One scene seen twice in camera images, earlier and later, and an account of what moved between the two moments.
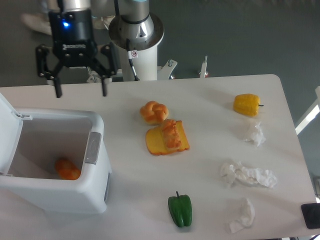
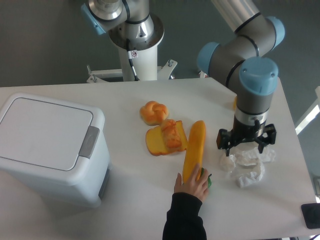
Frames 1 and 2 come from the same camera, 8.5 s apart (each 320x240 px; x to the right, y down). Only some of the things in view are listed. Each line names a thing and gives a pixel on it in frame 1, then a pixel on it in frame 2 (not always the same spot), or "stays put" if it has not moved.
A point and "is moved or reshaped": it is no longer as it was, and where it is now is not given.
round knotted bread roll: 154,113 stays put
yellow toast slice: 155,142 stays put
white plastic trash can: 32,140 is moved or reshaped
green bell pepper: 180,209 to 209,179
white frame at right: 311,114 stays put
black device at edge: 311,212 stays put
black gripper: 74,45 to 241,133
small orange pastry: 171,137 stays put
